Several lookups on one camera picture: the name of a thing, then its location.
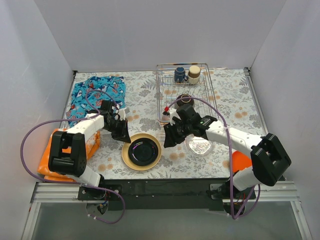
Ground clear ribbed glass plate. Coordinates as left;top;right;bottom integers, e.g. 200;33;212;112
184;135;216;157

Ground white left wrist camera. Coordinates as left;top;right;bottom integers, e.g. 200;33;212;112
114;107;129;121

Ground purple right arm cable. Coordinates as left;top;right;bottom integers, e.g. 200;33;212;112
167;97;261;220

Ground orange tie-dye cloth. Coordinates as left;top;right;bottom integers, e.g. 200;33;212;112
37;128;101;182

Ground chrome wire dish rack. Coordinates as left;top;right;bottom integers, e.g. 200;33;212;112
156;62;218;126

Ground dark blue mug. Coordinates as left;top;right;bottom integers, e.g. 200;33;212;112
174;66;188;84

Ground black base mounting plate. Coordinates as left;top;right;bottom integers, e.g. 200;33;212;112
77;178;256;211

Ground brown rimmed cream bowl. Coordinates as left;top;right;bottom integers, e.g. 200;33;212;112
174;94;195;109

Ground orange plate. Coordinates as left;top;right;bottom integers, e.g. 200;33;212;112
232;151;252;173

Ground floral patterned bowl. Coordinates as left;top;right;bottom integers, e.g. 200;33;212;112
161;112;171;124

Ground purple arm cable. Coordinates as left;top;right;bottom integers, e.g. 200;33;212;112
167;97;261;220
20;89;126;225

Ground beige and brown mug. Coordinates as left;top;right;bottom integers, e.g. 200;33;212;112
187;65;201;85

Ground blue shark print cloth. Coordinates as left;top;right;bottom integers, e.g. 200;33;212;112
66;76;126;120

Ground beige bear plate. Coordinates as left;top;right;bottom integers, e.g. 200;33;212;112
121;133;162;171

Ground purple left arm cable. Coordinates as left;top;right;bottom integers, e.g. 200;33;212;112
20;89;126;225

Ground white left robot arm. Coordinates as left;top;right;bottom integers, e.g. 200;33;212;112
48;100;131;200

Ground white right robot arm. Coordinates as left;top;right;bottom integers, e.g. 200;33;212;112
163;104;292;199

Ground aluminium frame rail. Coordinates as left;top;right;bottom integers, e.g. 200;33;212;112
22;181;312;240

